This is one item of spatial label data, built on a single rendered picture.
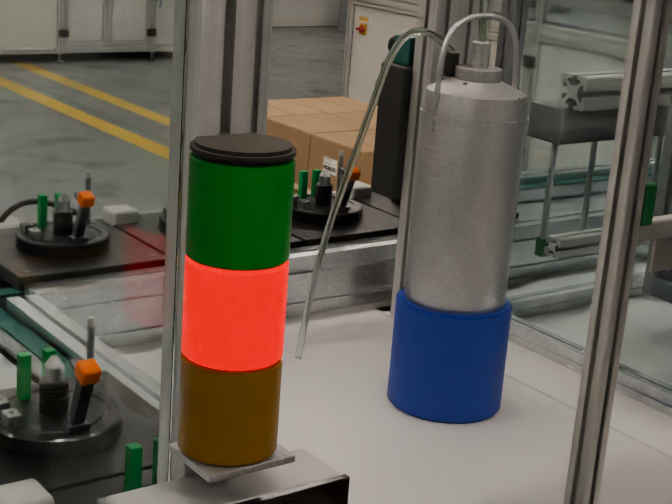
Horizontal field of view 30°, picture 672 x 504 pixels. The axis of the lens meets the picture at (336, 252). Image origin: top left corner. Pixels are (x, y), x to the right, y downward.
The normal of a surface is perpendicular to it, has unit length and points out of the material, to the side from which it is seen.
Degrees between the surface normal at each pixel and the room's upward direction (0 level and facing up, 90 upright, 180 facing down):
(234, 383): 90
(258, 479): 0
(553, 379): 0
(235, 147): 0
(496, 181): 90
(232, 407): 90
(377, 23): 90
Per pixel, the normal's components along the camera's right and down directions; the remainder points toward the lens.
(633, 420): 0.07, -0.96
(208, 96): 0.59, 0.27
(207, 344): -0.43, 0.23
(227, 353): -0.05, 0.28
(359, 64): -0.80, 0.11
